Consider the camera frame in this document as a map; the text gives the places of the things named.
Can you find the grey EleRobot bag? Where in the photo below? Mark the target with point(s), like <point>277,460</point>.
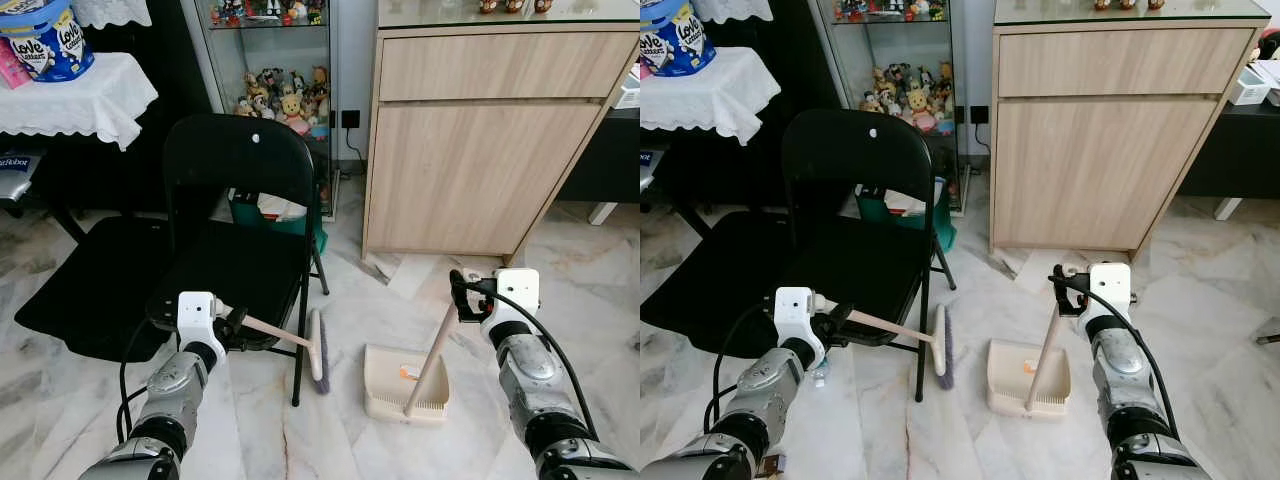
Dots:
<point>646,165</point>
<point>15,170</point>

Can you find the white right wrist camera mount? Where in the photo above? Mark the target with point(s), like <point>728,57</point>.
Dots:
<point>1110,285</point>
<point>518,290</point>

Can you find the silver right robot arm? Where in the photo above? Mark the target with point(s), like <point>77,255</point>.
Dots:
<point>1125,370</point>
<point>530,370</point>

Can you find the clear plastic water bottle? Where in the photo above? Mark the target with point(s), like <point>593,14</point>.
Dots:
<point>818,372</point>

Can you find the pink box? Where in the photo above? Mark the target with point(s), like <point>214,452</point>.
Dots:
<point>10,68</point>

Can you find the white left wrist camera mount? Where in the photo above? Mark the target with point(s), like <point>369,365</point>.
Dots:
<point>195,315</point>
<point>793,310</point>

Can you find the beige broom purple bristles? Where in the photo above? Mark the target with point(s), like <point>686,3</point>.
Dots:
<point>318,350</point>
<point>942,345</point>

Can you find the dark brown snack wrapper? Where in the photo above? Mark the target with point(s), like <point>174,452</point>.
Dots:
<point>771,466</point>

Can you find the black wall socket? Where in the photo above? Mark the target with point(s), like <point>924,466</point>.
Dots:
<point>979,114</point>
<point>351,119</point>

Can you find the glass display cabinet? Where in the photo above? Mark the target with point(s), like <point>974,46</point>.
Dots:
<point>300,60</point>
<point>925,50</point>

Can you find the black folding chair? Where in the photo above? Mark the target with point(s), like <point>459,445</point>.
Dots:
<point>855,155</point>
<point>235,160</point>

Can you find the black low console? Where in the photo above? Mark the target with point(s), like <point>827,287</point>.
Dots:
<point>600,160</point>
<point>1235,150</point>

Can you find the white lace cover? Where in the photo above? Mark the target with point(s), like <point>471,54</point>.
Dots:
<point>730,10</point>
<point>110,12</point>

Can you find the light wood cabinet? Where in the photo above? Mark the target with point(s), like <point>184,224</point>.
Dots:
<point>1100,150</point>
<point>480,150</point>

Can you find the yellow bear plush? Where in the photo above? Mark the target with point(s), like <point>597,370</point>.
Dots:
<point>918,108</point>
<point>294,112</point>

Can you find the white box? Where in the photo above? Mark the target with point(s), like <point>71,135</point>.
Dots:
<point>1255,85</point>
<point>628,92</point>

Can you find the blue Love Letters tin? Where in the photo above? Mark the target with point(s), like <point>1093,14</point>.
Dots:
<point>50,45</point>
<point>675,40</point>

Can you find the black floor bag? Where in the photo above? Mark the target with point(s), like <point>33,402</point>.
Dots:
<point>710,285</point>
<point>90,290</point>

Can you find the table with white lace cloth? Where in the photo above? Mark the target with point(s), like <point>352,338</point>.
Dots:
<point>70,100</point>
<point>710,95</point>

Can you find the green bag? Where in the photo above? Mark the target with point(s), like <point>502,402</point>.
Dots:
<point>250,212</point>
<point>945,225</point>

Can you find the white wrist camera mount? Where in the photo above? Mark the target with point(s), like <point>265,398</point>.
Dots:
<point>518,290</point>
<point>793,310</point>
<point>1110,285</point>
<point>195,315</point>

